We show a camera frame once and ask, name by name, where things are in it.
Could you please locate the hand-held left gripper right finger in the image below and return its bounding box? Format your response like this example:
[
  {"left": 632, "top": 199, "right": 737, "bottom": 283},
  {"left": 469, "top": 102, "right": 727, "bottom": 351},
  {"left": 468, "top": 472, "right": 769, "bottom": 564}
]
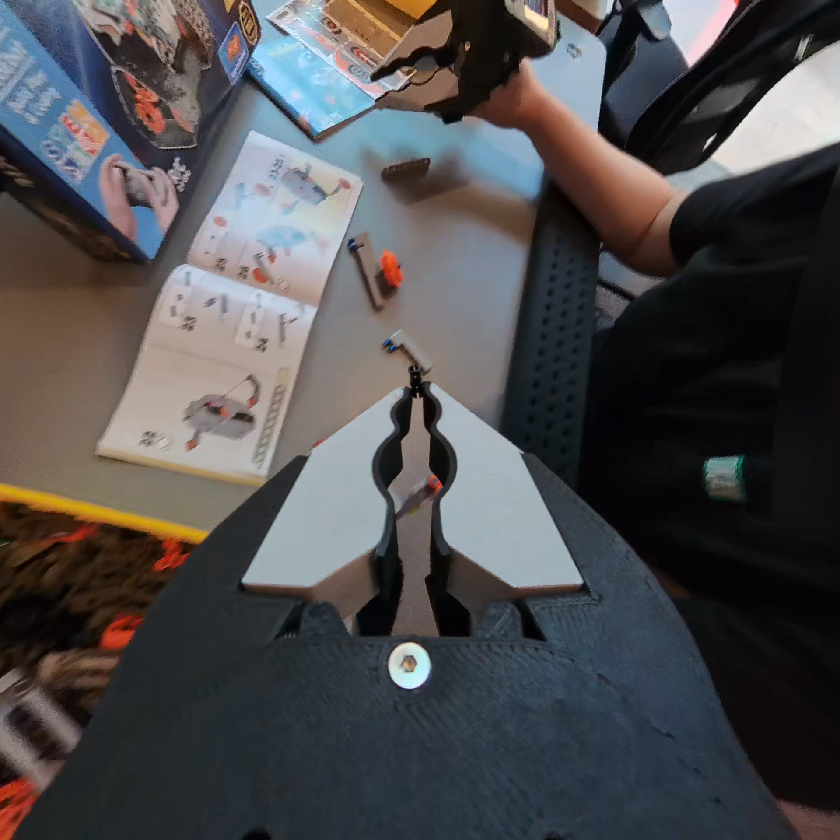
[{"left": 420, "top": 382, "right": 585, "bottom": 636}]

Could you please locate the closed blue instruction booklet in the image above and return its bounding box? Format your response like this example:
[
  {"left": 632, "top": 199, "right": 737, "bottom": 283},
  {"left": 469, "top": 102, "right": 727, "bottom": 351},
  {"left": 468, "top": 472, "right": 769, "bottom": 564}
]
[{"left": 246, "top": 36, "right": 395, "bottom": 142}]

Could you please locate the black perforated panel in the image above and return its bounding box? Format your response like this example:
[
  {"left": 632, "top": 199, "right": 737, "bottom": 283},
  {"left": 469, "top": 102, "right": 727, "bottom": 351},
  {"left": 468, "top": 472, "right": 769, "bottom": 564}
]
[{"left": 502, "top": 180, "right": 602, "bottom": 488}]

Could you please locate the robot sticker sheet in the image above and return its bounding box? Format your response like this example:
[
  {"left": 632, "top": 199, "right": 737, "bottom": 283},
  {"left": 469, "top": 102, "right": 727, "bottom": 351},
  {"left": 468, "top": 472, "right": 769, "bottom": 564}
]
[{"left": 266, "top": 0, "right": 416, "bottom": 93}]

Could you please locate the black office chair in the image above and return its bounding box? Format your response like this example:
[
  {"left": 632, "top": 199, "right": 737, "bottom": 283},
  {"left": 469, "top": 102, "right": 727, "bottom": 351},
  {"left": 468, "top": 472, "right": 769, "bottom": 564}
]
[{"left": 596, "top": 0, "right": 840, "bottom": 177}]

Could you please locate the person in black shirt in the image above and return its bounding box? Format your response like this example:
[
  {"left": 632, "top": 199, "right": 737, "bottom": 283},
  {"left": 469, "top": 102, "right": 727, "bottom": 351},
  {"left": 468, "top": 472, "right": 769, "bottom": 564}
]
[{"left": 577, "top": 141, "right": 840, "bottom": 809}]

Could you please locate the open white instruction booklet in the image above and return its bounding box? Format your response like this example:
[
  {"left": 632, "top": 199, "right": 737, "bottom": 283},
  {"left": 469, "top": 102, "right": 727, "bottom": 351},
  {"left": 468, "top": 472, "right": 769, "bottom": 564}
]
[{"left": 95, "top": 130, "right": 365, "bottom": 487}]

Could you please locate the person's right hand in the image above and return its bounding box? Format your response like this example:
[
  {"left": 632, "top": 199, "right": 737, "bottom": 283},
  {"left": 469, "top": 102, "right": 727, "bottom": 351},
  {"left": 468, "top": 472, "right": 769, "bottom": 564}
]
[{"left": 471, "top": 59, "right": 560, "bottom": 132}]

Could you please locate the blue toy robot box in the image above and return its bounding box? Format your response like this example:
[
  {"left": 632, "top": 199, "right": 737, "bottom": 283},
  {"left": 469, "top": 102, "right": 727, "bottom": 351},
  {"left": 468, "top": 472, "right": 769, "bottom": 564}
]
[{"left": 0, "top": 0, "right": 263, "bottom": 263}]

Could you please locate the grey beam with blue pins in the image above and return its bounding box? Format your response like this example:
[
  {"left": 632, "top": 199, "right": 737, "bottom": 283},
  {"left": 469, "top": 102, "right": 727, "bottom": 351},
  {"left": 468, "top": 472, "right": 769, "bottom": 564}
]
[{"left": 348, "top": 235, "right": 403, "bottom": 311}]

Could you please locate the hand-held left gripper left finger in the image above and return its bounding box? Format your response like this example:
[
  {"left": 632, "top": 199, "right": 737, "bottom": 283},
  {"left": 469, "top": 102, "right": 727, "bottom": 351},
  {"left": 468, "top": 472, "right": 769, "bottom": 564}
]
[{"left": 241, "top": 386, "right": 411, "bottom": 636}]

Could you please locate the small grey angled beam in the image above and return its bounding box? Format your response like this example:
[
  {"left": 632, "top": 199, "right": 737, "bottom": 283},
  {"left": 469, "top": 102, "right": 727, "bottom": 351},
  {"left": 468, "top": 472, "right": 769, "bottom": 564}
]
[{"left": 382, "top": 330, "right": 434, "bottom": 375}]

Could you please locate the person's right forearm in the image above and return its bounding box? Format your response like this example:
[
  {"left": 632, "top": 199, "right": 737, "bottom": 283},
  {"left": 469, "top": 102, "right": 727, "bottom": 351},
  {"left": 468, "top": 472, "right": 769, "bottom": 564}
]
[{"left": 525, "top": 98, "right": 691, "bottom": 278}]

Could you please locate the pile of dark building bricks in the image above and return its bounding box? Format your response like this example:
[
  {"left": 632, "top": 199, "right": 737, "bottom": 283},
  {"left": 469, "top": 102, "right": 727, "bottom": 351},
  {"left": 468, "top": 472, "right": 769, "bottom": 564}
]
[{"left": 0, "top": 502, "right": 198, "bottom": 840}]

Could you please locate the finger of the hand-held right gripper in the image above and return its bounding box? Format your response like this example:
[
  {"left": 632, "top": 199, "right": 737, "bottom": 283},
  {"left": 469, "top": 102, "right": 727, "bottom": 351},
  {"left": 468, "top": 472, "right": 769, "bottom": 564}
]
[
  {"left": 375, "top": 66, "right": 455, "bottom": 114},
  {"left": 369, "top": 8, "right": 462, "bottom": 83}
]

